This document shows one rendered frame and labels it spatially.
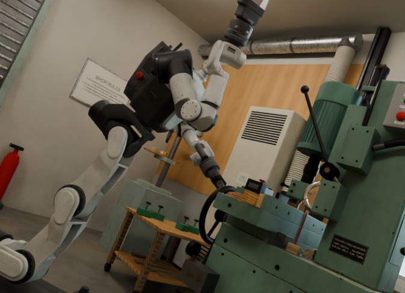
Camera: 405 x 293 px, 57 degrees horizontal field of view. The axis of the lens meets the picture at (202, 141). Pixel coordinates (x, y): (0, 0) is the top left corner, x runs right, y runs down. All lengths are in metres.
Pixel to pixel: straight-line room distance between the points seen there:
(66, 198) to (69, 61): 2.61
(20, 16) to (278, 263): 3.33
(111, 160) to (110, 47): 2.78
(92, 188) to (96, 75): 2.64
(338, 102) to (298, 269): 0.68
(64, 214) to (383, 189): 1.24
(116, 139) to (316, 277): 0.96
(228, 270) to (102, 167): 0.68
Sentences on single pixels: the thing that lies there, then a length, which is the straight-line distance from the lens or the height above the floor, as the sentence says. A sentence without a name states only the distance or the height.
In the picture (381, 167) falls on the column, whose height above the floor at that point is 1.19.
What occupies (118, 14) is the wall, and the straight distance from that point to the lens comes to 4.40.
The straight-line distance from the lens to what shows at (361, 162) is 1.36.
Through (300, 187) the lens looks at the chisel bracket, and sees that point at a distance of 1.58.
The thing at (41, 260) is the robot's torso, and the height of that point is 0.34.
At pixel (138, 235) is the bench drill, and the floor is 0.26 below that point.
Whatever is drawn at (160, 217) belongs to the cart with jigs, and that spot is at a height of 0.55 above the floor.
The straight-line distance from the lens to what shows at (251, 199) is 1.29.
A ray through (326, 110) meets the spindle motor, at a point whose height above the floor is 1.37.
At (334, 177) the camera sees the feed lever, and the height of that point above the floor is 1.10.
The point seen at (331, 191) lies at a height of 1.05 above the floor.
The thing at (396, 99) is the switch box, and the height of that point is 1.42.
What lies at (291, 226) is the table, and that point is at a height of 0.88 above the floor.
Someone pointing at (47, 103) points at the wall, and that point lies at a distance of 4.08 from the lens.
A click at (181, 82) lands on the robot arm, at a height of 1.22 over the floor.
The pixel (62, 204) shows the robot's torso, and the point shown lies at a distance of 1.71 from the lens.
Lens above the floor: 0.88
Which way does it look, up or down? 7 degrees up
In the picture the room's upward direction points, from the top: 23 degrees clockwise
